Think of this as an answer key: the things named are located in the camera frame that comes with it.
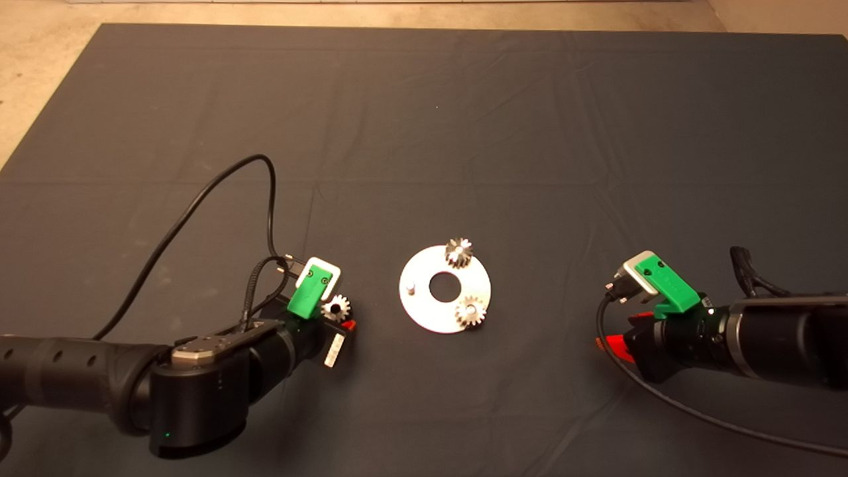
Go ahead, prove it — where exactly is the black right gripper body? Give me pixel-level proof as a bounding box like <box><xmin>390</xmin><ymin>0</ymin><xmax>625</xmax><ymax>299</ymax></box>
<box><xmin>623</xmin><ymin>306</ymin><xmax>731</xmax><ymax>385</ymax></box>

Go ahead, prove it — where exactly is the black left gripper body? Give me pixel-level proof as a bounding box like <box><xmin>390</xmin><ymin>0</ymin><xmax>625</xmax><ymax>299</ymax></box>
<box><xmin>286</xmin><ymin>311</ymin><xmax>350</xmax><ymax>369</ymax></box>

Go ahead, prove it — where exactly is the round metal carrier plate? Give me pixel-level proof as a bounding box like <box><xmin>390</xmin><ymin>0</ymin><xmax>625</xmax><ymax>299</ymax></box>
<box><xmin>399</xmin><ymin>244</ymin><xmax>493</xmax><ymax>335</ymax></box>

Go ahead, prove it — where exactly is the dark grey table cloth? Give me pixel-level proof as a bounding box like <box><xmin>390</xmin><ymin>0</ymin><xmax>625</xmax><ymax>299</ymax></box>
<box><xmin>0</xmin><ymin>23</ymin><xmax>848</xmax><ymax>477</ymax></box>

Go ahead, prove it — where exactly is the green right camera mount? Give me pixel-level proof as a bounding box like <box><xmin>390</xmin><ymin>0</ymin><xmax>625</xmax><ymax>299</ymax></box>
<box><xmin>635</xmin><ymin>258</ymin><xmax>703</xmax><ymax>317</ymax></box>

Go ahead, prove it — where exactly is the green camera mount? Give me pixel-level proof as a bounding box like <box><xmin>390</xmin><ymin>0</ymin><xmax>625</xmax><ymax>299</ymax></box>
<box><xmin>635</xmin><ymin>258</ymin><xmax>703</xmax><ymax>317</ymax></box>
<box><xmin>287</xmin><ymin>261</ymin><xmax>336</xmax><ymax>319</ymax></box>

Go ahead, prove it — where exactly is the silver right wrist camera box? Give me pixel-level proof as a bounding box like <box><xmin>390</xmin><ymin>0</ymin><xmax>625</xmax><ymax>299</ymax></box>
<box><xmin>613</xmin><ymin>250</ymin><xmax>661</xmax><ymax>300</ymax></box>

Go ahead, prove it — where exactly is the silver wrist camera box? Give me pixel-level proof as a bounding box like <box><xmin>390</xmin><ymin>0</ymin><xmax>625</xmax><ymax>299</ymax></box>
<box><xmin>613</xmin><ymin>250</ymin><xmax>661</xmax><ymax>300</ymax></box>
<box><xmin>295</xmin><ymin>256</ymin><xmax>343</xmax><ymax>300</ymax></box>

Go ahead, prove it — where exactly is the green left camera mount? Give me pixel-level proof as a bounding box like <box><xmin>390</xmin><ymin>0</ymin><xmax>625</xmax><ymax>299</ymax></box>
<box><xmin>287</xmin><ymin>261</ymin><xmax>336</xmax><ymax>319</ymax></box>

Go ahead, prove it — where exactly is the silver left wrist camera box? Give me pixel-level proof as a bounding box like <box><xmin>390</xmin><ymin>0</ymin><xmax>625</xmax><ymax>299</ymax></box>
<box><xmin>295</xmin><ymin>256</ymin><xmax>343</xmax><ymax>300</ymax></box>

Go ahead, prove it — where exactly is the braided black left cable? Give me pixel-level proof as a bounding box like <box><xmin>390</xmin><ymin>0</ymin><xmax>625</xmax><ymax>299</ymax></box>
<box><xmin>241</xmin><ymin>254</ymin><xmax>293</xmax><ymax>333</ymax></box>

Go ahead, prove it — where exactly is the braided black right cable loop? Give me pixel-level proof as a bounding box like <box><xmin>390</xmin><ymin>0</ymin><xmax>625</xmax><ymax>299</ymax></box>
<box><xmin>729</xmin><ymin>246</ymin><xmax>790</xmax><ymax>300</ymax></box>

